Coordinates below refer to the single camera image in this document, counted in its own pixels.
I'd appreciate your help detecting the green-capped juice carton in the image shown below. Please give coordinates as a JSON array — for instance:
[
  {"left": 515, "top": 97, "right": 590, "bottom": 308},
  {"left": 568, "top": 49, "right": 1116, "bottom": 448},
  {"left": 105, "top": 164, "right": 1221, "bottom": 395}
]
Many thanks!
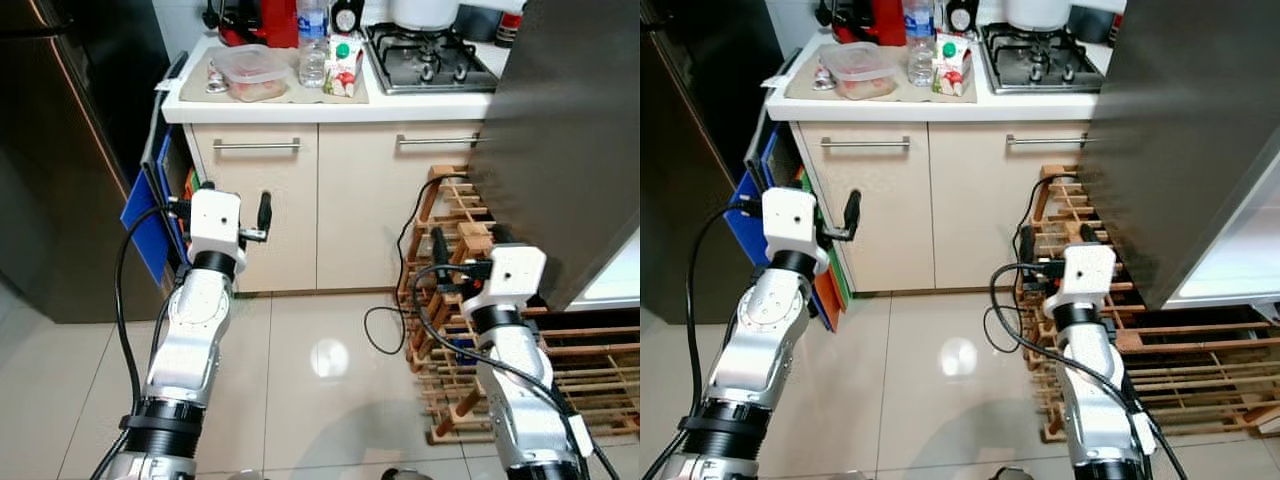
[
  {"left": 932, "top": 35, "right": 974, "bottom": 98},
  {"left": 323, "top": 40, "right": 365, "bottom": 98}
]

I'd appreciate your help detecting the grey mini fridge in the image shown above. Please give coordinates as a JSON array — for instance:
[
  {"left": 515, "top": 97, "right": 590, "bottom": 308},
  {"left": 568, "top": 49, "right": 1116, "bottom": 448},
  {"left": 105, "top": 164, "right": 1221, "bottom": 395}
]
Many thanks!
[
  {"left": 1078, "top": 0, "right": 1280, "bottom": 311},
  {"left": 468, "top": 0, "right": 641, "bottom": 313}
]

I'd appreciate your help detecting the tall dark fridge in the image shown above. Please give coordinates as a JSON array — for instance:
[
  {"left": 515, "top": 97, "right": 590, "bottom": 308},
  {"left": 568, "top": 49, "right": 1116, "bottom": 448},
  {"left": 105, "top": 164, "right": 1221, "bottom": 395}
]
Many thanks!
[
  {"left": 0, "top": 0, "right": 173, "bottom": 324},
  {"left": 640, "top": 0, "right": 786, "bottom": 324}
]

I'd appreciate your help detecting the blue cutting board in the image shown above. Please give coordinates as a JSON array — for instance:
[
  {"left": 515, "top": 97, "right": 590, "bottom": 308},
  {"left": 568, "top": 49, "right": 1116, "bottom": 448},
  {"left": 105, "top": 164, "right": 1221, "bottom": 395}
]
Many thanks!
[
  {"left": 120, "top": 165, "right": 189, "bottom": 287},
  {"left": 725, "top": 165, "right": 791, "bottom": 267}
]

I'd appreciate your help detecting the beige kitchen cabinet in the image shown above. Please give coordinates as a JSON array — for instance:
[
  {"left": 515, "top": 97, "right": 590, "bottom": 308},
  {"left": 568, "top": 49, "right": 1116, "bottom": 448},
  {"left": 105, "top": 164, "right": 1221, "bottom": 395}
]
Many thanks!
[
  {"left": 792, "top": 122, "right": 1096, "bottom": 294},
  {"left": 185, "top": 122, "right": 491, "bottom": 294}
]

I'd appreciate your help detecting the beige counter mat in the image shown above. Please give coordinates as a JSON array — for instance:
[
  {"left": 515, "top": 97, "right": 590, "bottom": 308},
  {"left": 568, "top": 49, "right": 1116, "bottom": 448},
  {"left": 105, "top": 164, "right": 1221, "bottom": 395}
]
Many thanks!
[
  {"left": 180, "top": 45, "right": 369, "bottom": 106},
  {"left": 785, "top": 42, "right": 979, "bottom": 104}
]

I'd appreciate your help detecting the clear plastic food container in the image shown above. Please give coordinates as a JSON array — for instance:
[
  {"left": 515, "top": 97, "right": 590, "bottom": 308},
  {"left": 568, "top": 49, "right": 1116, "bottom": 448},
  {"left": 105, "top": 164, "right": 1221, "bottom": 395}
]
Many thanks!
[
  {"left": 212, "top": 45, "right": 291, "bottom": 103},
  {"left": 820, "top": 42, "right": 899, "bottom": 100}
]

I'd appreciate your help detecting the wooden slatted rack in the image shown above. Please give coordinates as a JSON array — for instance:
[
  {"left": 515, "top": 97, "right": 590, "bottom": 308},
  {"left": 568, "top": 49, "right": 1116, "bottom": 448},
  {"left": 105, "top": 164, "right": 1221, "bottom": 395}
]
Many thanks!
[
  {"left": 397, "top": 165, "right": 641, "bottom": 444},
  {"left": 1015, "top": 163, "right": 1280, "bottom": 441}
]

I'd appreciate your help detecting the clear water bottle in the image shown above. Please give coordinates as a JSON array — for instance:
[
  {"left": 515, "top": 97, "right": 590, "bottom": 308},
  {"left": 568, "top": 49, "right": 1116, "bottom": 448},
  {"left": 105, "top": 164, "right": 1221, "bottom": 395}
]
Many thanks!
[
  {"left": 297, "top": 0, "right": 331, "bottom": 89},
  {"left": 904, "top": 0, "right": 938, "bottom": 87}
]

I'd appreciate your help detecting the steel gas hob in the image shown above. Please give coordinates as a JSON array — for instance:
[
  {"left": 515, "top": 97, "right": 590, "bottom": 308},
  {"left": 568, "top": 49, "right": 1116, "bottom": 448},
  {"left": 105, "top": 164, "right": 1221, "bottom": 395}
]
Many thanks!
[
  {"left": 365, "top": 22, "right": 499, "bottom": 96},
  {"left": 978, "top": 22, "right": 1106, "bottom": 94}
]

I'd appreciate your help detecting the red kitchen appliance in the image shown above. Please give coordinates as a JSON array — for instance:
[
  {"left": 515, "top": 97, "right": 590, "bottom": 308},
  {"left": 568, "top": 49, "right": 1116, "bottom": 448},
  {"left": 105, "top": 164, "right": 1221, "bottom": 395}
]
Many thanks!
[
  {"left": 825, "top": 0, "right": 907, "bottom": 47},
  {"left": 216, "top": 0, "right": 299, "bottom": 49}
]

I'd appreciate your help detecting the white pot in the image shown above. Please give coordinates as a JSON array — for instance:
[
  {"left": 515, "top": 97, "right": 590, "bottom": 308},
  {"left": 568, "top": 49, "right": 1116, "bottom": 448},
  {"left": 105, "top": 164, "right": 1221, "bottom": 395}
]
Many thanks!
[
  {"left": 390, "top": 0, "right": 461, "bottom": 31},
  {"left": 1005, "top": 0, "right": 1074, "bottom": 31}
]

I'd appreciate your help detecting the black fridge power cable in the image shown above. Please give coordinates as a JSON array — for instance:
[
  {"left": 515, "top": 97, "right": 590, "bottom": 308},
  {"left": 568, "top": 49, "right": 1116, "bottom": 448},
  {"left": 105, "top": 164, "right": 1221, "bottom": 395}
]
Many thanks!
[
  {"left": 983, "top": 172, "right": 1081, "bottom": 353},
  {"left": 363, "top": 172, "right": 471, "bottom": 356}
]

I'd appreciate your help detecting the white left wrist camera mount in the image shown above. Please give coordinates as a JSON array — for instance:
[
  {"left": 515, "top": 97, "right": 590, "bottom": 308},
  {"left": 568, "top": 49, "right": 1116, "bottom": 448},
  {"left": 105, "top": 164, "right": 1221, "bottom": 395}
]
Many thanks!
[
  {"left": 188, "top": 188, "right": 244, "bottom": 253},
  {"left": 762, "top": 187, "right": 831, "bottom": 253}
]

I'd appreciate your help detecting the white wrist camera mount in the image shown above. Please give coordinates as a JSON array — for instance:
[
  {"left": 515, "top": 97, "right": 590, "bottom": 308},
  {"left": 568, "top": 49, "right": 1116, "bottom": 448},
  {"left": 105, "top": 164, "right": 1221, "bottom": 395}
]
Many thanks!
[
  {"left": 486, "top": 245, "right": 549, "bottom": 309},
  {"left": 188, "top": 188, "right": 244, "bottom": 253},
  {"left": 762, "top": 187, "right": 831, "bottom": 253},
  {"left": 1062, "top": 245, "right": 1118, "bottom": 307}
]

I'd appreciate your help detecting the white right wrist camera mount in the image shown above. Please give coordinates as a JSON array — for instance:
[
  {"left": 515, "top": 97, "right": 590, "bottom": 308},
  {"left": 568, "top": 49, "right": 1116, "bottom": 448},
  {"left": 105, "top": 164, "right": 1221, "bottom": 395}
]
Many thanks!
[
  {"left": 486, "top": 245, "right": 549, "bottom": 309},
  {"left": 1062, "top": 245, "right": 1118, "bottom": 307}
]

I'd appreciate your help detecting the steel cabinet handle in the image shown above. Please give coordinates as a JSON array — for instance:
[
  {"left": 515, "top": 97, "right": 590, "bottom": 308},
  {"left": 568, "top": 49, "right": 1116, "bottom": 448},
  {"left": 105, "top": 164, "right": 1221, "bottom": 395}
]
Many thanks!
[
  {"left": 212, "top": 138, "right": 302, "bottom": 154},
  {"left": 395, "top": 134, "right": 483, "bottom": 150},
  {"left": 820, "top": 135, "right": 913, "bottom": 153},
  {"left": 1006, "top": 133, "right": 1093, "bottom": 149}
]

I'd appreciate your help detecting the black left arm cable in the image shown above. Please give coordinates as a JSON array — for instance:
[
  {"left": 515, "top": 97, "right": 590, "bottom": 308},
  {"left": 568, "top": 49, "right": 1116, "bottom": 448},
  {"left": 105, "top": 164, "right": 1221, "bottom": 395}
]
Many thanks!
[
  {"left": 645, "top": 196, "right": 767, "bottom": 480},
  {"left": 90, "top": 198, "right": 193, "bottom": 480}
]

